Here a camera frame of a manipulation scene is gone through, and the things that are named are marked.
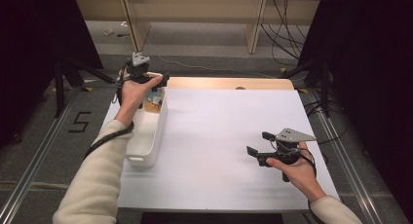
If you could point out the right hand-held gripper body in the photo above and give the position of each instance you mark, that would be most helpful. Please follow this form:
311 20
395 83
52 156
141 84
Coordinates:
292 135

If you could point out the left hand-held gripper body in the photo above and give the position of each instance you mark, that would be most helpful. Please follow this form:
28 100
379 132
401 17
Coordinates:
139 68

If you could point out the small tan box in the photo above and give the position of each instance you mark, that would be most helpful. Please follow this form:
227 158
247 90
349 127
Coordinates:
155 100

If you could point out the white plastic storage box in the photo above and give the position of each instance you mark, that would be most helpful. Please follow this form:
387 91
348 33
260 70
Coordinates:
146 133

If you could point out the person's left hand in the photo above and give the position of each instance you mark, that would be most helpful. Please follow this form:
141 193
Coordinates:
133 95

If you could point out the person's right hand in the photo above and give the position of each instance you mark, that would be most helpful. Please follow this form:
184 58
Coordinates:
302 173

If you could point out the small white floor object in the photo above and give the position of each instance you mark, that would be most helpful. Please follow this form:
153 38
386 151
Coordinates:
108 31

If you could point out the black metal stand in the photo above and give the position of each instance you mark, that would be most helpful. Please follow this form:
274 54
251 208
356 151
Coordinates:
324 87
59 87

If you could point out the beige wooden shelf unit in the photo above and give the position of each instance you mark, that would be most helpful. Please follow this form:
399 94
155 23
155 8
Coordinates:
195 9

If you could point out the black curtain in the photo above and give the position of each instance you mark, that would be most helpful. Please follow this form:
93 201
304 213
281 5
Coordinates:
373 55
32 39

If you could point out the aluminium floor rail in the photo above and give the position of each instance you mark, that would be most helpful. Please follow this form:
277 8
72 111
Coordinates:
354 181
32 172

